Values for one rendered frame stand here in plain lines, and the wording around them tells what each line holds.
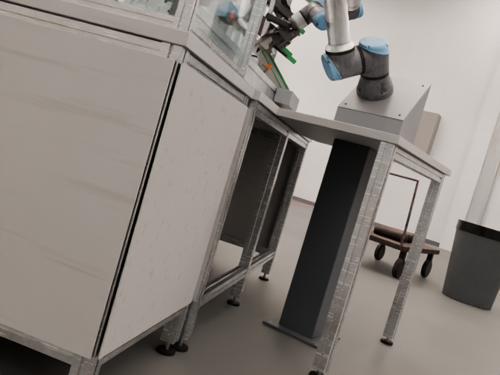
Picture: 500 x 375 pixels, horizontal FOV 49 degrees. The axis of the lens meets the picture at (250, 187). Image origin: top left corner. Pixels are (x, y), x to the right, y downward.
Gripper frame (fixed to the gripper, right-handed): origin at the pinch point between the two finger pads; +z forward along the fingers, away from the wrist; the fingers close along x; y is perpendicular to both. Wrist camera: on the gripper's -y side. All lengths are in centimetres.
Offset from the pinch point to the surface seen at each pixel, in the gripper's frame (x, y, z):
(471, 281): 232, 190, -32
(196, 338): -60, 91, 70
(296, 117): -46, 45, 0
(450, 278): 243, 182, -20
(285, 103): -20.2, 32.8, 1.6
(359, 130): -54, 62, -15
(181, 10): -136, 28, 3
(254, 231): -4, 69, 45
